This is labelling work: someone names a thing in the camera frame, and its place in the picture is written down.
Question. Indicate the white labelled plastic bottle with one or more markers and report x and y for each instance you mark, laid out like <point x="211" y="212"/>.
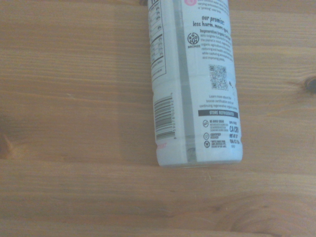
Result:
<point x="195" y="81"/>

